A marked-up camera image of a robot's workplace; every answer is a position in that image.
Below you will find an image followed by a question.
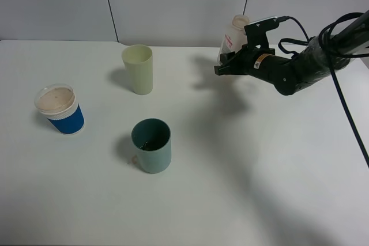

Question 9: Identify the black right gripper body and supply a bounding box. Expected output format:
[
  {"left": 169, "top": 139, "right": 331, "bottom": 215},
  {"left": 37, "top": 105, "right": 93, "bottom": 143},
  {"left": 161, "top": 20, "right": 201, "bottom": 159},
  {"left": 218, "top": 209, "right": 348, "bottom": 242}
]
[{"left": 234, "top": 44, "right": 275, "bottom": 78}]

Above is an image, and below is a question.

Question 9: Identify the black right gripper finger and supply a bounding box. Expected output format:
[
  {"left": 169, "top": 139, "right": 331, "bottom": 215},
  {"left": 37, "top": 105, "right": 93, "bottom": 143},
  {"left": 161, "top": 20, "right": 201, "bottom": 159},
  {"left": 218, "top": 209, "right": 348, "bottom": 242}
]
[
  {"left": 219, "top": 51, "right": 235, "bottom": 62},
  {"left": 214, "top": 56, "right": 245, "bottom": 75}
]

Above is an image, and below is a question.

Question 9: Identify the clear plastic drink bottle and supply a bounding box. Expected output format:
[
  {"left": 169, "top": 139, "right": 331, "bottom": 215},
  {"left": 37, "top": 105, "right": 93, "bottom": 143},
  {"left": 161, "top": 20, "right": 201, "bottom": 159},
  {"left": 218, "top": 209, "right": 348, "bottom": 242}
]
[{"left": 217, "top": 15, "right": 250, "bottom": 65}]

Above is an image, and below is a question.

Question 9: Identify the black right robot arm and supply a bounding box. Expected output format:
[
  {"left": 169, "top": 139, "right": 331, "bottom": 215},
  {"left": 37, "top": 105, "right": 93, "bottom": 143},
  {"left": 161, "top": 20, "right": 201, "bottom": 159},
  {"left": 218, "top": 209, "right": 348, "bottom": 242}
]
[{"left": 214, "top": 12, "right": 368, "bottom": 96}]

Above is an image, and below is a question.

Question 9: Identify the pale yellow-green plastic cup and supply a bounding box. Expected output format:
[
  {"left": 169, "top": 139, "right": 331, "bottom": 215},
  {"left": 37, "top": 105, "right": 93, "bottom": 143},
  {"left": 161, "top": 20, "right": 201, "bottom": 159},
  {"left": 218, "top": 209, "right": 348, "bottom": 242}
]
[{"left": 122, "top": 44, "right": 153, "bottom": 95}]

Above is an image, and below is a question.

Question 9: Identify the teal green plastic cup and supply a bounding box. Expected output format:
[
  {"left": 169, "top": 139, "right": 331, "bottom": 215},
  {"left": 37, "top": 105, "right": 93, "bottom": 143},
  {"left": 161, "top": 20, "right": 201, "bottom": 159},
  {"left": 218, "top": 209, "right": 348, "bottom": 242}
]
[{"left": 131, "top": 118, "right": 172, "bottom": 174}]

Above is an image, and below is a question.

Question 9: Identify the blue paper cup with lid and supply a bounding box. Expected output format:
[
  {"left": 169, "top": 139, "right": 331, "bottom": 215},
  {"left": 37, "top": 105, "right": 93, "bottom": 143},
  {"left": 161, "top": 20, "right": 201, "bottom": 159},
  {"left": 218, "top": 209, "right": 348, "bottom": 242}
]
[{"left": 34, "top": 84, "right": 85, "bottom": 135}]

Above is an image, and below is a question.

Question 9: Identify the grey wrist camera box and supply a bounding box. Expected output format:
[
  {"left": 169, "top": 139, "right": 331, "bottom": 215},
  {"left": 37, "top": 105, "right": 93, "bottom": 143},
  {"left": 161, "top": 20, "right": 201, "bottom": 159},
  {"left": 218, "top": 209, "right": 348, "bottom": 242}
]
[{"left": 244, "top": 17, "right": 279, "bottom": 49}]

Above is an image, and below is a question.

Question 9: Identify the black camera cable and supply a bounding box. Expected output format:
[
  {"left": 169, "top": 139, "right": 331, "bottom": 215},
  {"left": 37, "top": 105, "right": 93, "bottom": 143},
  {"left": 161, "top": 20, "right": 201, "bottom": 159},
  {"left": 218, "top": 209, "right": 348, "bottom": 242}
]
[{"left": 278, "top": 12, "right": 369, "bottom": 169}]

